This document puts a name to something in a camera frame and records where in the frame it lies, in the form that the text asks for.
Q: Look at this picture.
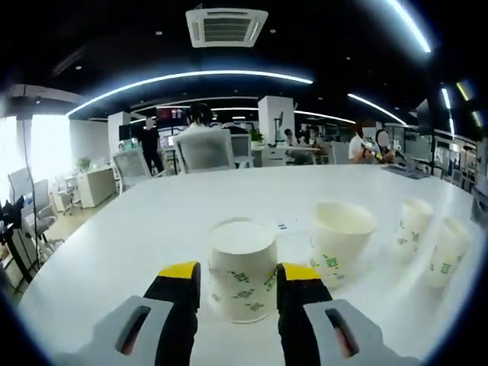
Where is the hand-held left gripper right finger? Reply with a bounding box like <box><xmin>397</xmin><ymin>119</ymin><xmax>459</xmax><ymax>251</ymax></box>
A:
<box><xmin>274</xmin><ymin>262</ymin><xmax>422</xmax><ymax>366</ymax></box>

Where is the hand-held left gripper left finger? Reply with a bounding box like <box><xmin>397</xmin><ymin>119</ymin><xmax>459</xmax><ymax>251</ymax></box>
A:
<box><xmin>52</xmin><ymin>261</ymin><xmax>201</xmax><ymax>366</ymax></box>

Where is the green-print white paper cup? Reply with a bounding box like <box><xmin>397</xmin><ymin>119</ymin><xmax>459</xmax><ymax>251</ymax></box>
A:
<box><xmin>392</xmin><ymin>197</ymin><xmax>434</xmax><ymax>262</ymax></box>
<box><xmin>207</xmin><ymin>217</ymin><xmax>279</xmax><ymax>324</ymax></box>
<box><xmin>429</xmin><ymin>217</ymin><xmax>474</xmax><ymax>287</ymax></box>
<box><xmin>309</xmin><ymin>201</ymin><xmax>377</xmax><ymax>290</ymax></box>

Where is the white table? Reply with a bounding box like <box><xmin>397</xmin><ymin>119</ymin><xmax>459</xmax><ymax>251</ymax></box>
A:
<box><xmin>17</xmin><ymin>163</ymin><xmax>483</xmax><ymax>366</ymax></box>

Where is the white low cabinet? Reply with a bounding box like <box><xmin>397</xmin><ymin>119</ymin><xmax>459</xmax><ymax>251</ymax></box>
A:
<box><xmin>75</xmin><ymin>167</ymin><xmax>117</xmax><ymax>210</ymax></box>

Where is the white mesh office chair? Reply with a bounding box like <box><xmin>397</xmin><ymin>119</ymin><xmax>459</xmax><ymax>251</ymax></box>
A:
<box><xmin>230</xmin><ymin>133</ymin><xmax>253</xmax><ymax>169</ymax></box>
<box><xmin>112</xmin><ymin>150</ymin><xmax>167</xmax><ymax>191</ymax></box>
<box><xmin>173</xmin><ymin>128</ymin><xmax>236</xmax><ymax>175</ymax></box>

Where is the black tripod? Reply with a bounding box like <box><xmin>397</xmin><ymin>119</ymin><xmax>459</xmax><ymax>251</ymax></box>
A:
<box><xmin>0</xmin><ymin>196</ymin><xmax>45</xmax><ymax>285</ymax></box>

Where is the grey chair backrest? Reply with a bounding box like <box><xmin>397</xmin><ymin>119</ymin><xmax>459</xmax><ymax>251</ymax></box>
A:
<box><xmin>470</xmin><ymin>186</ymin><xmax>488</xmax><ymax>222</ymax></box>

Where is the white ceiling air conditioner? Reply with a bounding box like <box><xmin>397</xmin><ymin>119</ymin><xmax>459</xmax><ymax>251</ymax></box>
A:
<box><xmin>185</xmin><ymin>8</ymin><xmax>259</xmax><ymax>49</ymax></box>

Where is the long curved ceiling light strip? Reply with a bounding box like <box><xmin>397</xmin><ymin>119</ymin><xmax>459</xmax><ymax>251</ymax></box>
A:
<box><xmin>390</xmin><ymin>0</ymin><xmax>432</xmax><ymax>53</ymax></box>

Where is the dark red wall screen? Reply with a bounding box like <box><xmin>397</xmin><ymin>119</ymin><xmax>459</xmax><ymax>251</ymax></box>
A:
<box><xmin>156</xmin><ymin>107</ymin><xmax>191</xmax><ymax>120</ymax></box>

